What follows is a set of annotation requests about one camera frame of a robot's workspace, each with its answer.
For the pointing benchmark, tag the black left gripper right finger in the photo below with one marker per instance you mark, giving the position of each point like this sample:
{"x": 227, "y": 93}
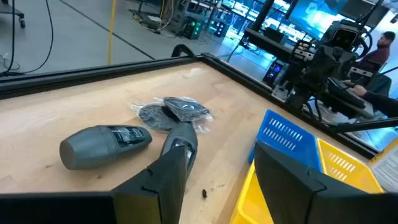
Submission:
{"x": 289, "y": 186}

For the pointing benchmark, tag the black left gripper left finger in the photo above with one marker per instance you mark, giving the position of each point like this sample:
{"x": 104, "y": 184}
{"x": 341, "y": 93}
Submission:
{"x": 161, "y": 186}

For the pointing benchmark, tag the clear bag of black items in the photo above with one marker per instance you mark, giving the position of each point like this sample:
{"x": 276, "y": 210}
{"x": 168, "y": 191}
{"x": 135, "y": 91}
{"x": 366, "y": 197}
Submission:
{"x": 186, "y": 109}

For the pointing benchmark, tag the person's forearm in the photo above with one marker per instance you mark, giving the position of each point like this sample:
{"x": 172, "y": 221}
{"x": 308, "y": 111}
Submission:
{"x": 382, "y": 104}

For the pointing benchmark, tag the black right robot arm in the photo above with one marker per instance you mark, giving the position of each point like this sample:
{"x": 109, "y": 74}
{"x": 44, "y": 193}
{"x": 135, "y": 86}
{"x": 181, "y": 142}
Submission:
{"x": 311, "y": 99}

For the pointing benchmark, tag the black keyboard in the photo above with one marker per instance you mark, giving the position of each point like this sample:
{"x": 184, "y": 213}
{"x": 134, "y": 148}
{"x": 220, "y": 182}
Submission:
{"x": 345, "y": 91}

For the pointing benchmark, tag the person's hand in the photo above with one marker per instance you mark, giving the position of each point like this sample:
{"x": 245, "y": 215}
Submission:
{"x": 360, "y": 90}

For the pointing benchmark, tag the yellow slotted plastic basket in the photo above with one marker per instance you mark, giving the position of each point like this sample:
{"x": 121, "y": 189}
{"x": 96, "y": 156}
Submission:
{"x": 248, "y": 202}
{"x": 348, "y": 168}

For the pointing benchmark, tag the small dark crumb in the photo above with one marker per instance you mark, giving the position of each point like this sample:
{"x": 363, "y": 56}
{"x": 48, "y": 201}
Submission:
{"x": 204, "y": 193}

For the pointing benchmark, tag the person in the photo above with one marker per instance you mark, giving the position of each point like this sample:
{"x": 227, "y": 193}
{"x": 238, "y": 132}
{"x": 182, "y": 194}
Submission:
{"x": 377, "y": 56}

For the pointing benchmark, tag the computer tower with blue lights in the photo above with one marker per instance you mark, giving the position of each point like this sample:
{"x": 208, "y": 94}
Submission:
{"x": 221, "y": 28}
{"x": 273, "y": 73}

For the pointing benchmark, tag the large lit monitor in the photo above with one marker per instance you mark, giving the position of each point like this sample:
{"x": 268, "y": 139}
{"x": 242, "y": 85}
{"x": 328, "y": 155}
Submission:
{"x": 314, "y": 15}

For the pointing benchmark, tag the blue slotted plastic basket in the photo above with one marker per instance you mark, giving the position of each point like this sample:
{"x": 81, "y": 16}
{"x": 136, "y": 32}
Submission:
{"x": 280, "y": 130}

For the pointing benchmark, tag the black desk shelf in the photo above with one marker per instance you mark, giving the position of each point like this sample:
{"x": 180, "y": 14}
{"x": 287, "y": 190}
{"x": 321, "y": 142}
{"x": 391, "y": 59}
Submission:
{"x": 267, "y": 43}

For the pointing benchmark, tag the black metal bar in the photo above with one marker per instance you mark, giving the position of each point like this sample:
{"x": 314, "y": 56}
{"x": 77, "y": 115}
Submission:
{"x": 363, "y": 125}

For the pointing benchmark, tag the printed paper sheet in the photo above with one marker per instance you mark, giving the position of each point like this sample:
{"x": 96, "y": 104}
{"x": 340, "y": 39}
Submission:
{"x": 387, "y": 171}

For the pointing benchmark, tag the computer tower with green lights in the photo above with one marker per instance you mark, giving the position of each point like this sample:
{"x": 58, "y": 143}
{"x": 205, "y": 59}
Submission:
{"x": 192, "y": 28}

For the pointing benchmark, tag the black cart leg with caster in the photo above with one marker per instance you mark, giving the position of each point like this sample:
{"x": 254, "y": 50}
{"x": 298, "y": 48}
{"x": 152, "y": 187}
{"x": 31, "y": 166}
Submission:
{"x": 21, "y": 22}

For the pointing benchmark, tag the black post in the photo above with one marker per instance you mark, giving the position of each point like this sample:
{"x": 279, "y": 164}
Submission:
{"x": 262, "y": 14}

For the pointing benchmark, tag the black frame clip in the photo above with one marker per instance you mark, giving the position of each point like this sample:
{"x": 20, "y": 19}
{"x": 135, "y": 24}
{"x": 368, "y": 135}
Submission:
{"x": 183, "y": 49}

